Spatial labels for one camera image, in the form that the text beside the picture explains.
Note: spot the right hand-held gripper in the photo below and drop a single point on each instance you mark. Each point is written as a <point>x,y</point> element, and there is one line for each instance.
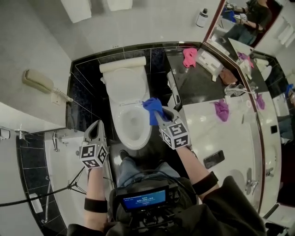
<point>178,136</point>

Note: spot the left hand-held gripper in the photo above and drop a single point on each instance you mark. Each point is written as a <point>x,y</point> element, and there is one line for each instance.
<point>88,153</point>

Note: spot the blue cleaning cloth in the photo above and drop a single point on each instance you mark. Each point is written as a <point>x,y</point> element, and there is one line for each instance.
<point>153,108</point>

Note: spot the white toilet lid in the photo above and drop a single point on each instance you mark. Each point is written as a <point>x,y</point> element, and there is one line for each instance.
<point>125,85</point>

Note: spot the person's left forearm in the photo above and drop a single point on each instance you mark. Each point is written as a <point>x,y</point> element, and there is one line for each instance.
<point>95,184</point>

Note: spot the person's right forearm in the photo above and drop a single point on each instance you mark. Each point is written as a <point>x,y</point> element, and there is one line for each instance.
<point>193,163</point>

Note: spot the chrome toilet paper holder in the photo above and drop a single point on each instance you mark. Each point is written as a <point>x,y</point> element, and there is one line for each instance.
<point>174,91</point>

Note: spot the white ceramic toilet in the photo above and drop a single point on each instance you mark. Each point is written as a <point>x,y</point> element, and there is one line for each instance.
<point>122,138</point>

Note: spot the person's left shoe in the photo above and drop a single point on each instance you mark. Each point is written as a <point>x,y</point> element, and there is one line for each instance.
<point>124,154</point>

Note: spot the chrome bathtub faucet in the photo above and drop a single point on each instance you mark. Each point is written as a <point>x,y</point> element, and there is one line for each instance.
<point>55,141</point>

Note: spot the person's blue jeans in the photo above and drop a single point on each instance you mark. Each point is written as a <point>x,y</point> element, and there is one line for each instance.
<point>129,169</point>

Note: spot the white bathtub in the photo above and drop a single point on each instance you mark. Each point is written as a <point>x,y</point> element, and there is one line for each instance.
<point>64,175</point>

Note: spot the purple cloth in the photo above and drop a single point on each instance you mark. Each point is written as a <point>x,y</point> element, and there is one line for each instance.
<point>221,110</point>

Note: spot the black smartphone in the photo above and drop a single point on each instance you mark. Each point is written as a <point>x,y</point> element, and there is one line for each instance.
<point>214,159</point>

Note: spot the pink cloth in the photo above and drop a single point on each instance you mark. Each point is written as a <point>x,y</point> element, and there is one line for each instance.
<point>189,57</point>

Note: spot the marble vanity counter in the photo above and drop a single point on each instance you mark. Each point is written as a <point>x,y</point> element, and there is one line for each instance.
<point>230,138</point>

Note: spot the clear drinking glass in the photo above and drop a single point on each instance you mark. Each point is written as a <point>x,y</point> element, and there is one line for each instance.
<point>234,89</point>

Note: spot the chrome shower valve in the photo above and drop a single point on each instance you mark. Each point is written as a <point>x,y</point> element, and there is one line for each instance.
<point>21,133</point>

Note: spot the chrome grab bar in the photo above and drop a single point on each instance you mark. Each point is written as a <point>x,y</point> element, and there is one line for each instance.
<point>48,199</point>

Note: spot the chest-mounted monitor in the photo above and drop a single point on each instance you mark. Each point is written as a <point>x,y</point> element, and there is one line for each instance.
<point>145,199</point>

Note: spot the black light stand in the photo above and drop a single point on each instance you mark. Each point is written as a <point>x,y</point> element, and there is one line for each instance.
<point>34,194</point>

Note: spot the white soap tray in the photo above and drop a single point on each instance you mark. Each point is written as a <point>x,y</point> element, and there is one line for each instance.
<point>36,203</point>

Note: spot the chrome sink faucet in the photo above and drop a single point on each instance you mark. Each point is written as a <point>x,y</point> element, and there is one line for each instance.
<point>250,182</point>

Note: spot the person's black jacket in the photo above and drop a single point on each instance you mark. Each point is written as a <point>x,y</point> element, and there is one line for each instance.
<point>230,212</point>

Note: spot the white hanging towel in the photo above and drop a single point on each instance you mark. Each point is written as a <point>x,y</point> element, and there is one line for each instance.
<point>119,4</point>
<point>76,10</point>

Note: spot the beige wall telephone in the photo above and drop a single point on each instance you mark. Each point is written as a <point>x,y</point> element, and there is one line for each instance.
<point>37,81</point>

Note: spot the wall soap dispenser bottle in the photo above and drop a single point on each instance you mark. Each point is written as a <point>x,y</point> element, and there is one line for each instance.
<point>201,18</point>

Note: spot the wood-framed wall mirror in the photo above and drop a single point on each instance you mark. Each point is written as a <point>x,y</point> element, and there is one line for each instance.
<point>272,69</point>

